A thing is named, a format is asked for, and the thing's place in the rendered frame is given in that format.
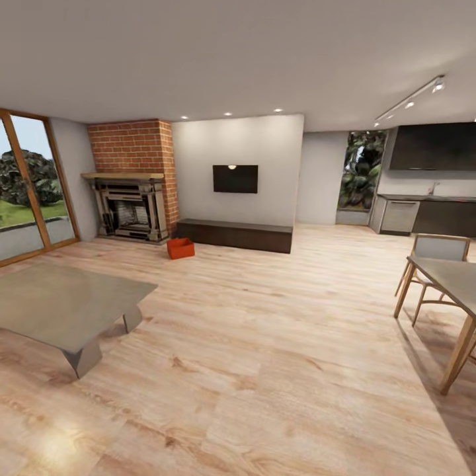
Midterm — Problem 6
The storage box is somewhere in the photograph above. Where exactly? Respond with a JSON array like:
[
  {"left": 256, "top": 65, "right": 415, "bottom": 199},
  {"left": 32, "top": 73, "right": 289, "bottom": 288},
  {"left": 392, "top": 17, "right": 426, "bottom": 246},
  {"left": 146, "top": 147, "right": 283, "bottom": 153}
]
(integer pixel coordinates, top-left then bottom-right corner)
[{"left": 167, "top": 238, "right": 195, "bottom": 260}]

